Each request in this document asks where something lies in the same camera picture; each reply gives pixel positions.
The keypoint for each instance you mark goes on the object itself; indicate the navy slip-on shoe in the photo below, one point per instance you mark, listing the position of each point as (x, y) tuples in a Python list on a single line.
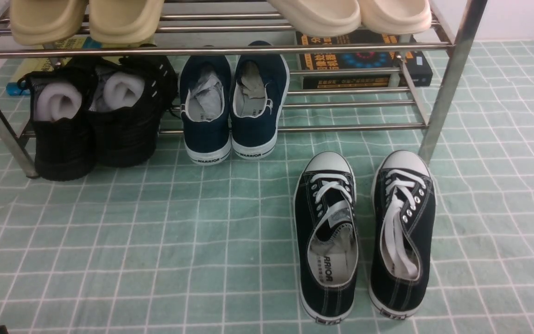
[(204, 90), (261, 85)]

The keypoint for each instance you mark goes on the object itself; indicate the stainless steel shoe rack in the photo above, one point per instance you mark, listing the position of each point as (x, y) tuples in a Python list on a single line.
[(457, 47)]

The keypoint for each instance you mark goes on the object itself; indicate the black mesh sneaker left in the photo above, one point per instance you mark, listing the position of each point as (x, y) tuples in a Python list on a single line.
[(65, 141)]

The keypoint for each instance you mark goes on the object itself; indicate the black mesh sneaker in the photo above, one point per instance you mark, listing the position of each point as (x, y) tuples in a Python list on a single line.
[(129, 102), (65, 141)]

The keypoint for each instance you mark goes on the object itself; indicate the black mesh sneaker right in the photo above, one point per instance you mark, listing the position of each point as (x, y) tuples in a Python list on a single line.
[(129, 102)]

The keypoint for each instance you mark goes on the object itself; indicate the black canvas sneaker left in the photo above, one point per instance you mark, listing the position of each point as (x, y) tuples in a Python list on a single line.
[(328, 245)]

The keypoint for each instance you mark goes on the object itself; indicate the black canvas sneaker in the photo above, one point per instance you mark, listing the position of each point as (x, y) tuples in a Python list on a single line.
[(404, 201), (328, 245)]

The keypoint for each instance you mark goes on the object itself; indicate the black canvas sneaker right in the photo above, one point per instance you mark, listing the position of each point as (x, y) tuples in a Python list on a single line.
[(404, 201)]

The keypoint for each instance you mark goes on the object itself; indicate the cream slipper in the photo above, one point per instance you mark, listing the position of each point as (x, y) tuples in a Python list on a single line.
[(320, 18), (396, 17)]

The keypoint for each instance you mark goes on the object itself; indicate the black book with orange text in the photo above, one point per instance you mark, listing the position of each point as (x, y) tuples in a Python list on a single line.
[(364, 60)]

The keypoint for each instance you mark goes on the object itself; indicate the cream slipper far right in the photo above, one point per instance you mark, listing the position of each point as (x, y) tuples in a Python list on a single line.
[(396, 17)]

